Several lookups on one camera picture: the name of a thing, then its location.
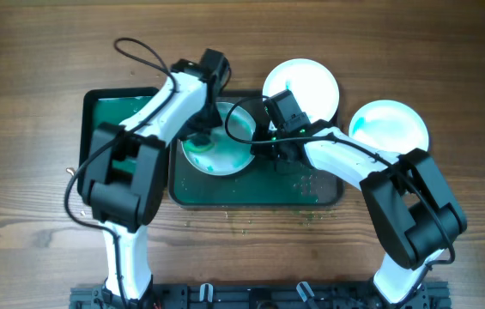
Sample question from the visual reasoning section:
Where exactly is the green yellow sponge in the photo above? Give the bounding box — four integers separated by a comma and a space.
183, 134, 215, 154

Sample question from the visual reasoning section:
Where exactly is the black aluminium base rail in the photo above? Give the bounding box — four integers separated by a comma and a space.
69, 282, 452, 309

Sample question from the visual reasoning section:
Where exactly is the black water tub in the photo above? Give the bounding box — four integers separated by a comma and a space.
79, 87, 158, 187

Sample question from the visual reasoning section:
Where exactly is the white plate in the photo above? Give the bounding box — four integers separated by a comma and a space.
181, 107, 256, 176
263, 58, 340, 123
348, 100, 430, 154

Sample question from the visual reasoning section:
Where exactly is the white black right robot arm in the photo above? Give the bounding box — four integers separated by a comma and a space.
252, 121, 467, 306

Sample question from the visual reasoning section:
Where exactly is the dark grey serving tray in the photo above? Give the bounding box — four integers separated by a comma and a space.
167, 88, 346, 209

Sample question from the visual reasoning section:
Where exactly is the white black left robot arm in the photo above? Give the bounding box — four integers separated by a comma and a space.
72, 69, 231, 308

